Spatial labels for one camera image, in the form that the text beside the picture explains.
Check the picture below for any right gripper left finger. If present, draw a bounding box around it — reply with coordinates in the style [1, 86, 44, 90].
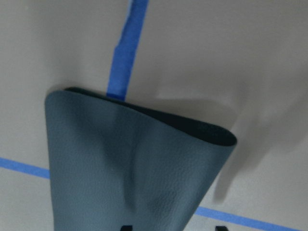
[120, 225, 132, 231]

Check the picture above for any black mouse pad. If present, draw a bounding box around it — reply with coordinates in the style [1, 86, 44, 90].
[45, 88, 237, 231]

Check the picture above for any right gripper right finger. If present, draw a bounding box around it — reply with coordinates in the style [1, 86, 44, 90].
[215, 226, 226, 231]

